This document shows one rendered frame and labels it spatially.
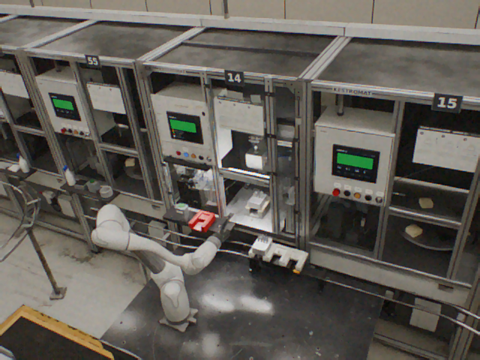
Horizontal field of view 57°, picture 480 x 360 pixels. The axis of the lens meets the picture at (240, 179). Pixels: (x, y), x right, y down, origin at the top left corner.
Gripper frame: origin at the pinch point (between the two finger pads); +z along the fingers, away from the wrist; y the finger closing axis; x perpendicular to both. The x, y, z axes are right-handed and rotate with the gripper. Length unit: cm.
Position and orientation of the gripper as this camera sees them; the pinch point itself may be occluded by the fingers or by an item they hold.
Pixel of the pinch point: (230, 220)
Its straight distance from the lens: 282.7
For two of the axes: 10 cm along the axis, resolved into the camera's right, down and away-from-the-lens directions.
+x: -8.9, -2.0, 4.1
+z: 4.5, -5.4, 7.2
